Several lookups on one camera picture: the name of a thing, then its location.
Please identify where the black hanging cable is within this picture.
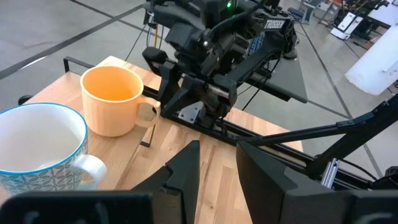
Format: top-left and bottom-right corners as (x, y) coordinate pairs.
(124, 23), (147, 62)

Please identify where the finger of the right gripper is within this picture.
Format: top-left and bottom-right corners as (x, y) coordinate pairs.
(141, 46), (183, 107)
(160, 77), (213, 118)

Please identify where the orange plastic mug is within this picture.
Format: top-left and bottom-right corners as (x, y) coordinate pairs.
(80, 65), (162, 138)

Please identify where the silver aluminium extrusion bar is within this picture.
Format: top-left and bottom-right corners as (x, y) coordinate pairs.
(320, 157), (340, 189)

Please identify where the black thin cable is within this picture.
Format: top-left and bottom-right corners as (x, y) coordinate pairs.
(338, 158), (379, 182)

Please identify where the white table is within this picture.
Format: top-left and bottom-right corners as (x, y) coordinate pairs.
(344, 21), (398, 96)

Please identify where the white blue patterned mug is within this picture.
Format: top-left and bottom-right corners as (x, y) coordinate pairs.
(0, 102), (108, 196)

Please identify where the white and black workstation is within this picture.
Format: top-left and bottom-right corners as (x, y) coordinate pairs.
(329, 0), (393, 41)

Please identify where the black angled frame strut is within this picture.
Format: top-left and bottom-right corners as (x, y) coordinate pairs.
(236, 93), (398, 179)

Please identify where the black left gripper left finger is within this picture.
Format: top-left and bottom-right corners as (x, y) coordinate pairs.
(0, 139), (201, 224)

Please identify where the black round knob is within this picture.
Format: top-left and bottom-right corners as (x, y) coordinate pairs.
(17, 95), (34, 106)

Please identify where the grey flat platform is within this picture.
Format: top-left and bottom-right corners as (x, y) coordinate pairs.
(245, 55), (308, 104)

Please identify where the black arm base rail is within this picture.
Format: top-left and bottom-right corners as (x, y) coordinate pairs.
(142, 86), (374, 190)

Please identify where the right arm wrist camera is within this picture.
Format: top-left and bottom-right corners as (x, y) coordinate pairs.
(164, 22), (218, 63)

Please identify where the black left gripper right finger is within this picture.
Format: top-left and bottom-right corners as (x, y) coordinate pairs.
(235, 141), (398, 224)

